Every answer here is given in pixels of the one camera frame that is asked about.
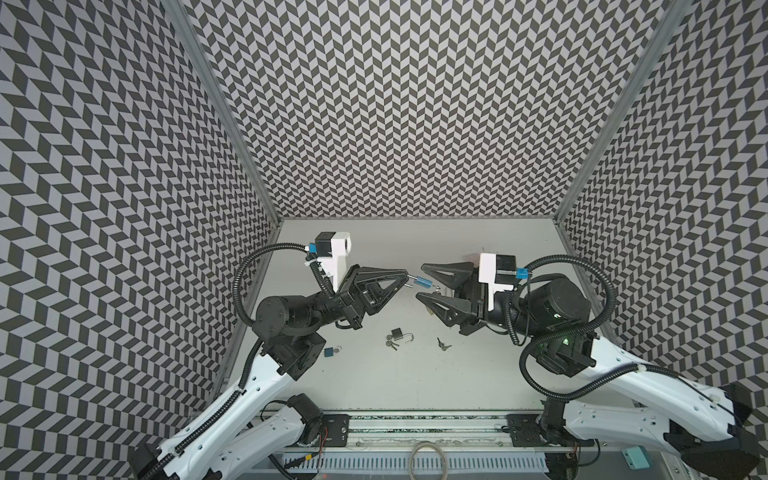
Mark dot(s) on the small key pair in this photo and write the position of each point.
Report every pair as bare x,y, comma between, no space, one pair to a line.
442,345

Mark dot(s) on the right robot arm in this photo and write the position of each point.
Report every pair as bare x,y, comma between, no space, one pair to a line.
594,391

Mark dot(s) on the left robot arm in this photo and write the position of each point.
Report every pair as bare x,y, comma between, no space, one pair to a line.
225,441

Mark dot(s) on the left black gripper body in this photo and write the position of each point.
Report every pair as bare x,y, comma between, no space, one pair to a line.
352,307

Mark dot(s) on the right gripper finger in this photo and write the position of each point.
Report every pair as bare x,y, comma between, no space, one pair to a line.
455,276
450,310

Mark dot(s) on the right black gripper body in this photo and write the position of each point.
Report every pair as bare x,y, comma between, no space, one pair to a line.
469,297

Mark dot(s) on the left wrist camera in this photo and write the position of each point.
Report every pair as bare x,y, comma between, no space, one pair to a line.
329,252

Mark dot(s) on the blue padlock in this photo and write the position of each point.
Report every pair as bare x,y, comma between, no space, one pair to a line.
419,281
332,351

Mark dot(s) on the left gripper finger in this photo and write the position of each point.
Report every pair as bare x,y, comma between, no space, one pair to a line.
379,294
364,275

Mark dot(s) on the black padlock with keys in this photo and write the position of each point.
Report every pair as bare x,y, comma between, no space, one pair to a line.
397,338

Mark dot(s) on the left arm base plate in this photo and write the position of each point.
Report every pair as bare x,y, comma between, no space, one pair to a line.
332,429

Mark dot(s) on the right teal box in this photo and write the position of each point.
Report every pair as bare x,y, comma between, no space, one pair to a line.
636,458

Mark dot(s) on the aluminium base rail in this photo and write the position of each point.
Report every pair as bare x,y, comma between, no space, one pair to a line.
454,445

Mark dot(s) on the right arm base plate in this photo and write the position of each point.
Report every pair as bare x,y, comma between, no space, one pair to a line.
537,430

